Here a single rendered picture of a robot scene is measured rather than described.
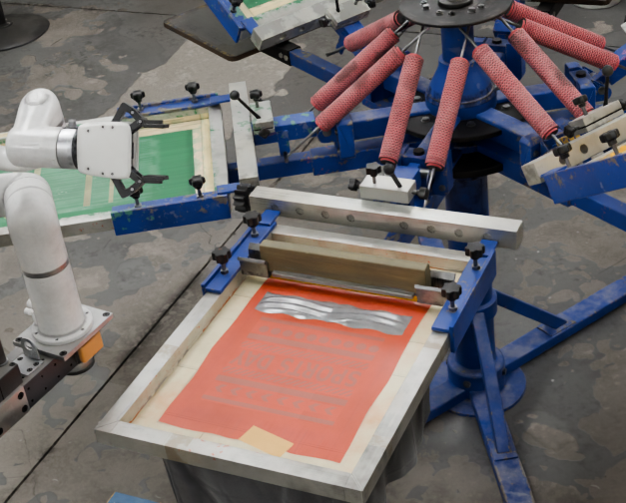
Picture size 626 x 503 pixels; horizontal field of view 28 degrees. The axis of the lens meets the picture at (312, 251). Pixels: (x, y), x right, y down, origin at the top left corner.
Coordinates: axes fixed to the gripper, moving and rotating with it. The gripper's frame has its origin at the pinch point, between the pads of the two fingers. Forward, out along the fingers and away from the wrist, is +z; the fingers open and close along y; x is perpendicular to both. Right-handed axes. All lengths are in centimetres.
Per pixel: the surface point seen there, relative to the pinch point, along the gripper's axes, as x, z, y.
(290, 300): -62, 10, 37
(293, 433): -24, 20, 56
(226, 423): -26, 5, 56
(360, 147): -132, 13, 5
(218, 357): -44, -2, 47
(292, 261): -65, 9, 28
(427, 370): -36, 45, 45
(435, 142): -100, 37, 1
